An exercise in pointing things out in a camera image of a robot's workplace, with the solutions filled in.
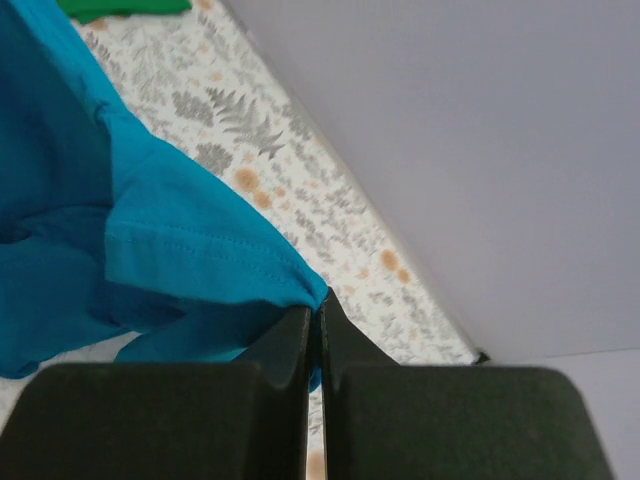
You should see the blue t shirt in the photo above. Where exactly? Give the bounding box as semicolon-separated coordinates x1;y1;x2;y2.
1;1;328;379

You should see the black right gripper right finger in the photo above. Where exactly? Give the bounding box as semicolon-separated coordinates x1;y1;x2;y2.
320;295;613;479

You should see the green folded t shirt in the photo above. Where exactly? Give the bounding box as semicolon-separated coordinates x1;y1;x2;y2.
57;0;191;24

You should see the floral patterned table mat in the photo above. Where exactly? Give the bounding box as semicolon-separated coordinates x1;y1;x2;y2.
67;1;472;363

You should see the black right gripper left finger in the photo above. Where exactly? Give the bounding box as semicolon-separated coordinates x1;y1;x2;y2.
1;307;311;479

